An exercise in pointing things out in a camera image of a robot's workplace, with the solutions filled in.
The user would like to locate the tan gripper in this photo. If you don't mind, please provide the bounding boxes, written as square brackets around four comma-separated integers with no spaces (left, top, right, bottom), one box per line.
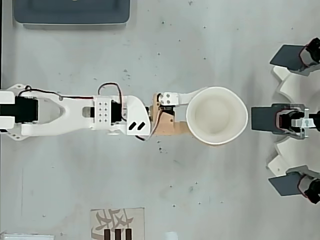
[149,86,211,137]

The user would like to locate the printed paper mat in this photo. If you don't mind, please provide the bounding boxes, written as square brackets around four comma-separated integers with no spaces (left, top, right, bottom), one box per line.
[90,206,146,240]

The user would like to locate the dark paddle servo unit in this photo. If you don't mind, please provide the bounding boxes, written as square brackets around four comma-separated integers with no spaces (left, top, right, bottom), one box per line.
[250,103,320,140]
[269,37,320,76]
[267,164,320,205]

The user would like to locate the white gear-shaped fixture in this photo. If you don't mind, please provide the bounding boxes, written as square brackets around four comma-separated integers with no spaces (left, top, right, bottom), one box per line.
[265,64,320,181]

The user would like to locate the grey-blue plastic tray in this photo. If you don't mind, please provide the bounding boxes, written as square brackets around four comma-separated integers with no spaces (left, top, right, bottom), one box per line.
[12,0,132,29]

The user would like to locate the white flat box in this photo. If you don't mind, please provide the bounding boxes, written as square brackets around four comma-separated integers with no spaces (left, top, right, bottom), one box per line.
[0,233,55,240]

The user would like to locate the black and red gripper cable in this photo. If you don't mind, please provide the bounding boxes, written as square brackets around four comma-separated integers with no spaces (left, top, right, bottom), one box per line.
[134,109,165,143]

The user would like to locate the black and red arm cable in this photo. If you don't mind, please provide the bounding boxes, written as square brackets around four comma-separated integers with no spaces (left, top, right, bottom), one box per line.
[17,81,127,124]

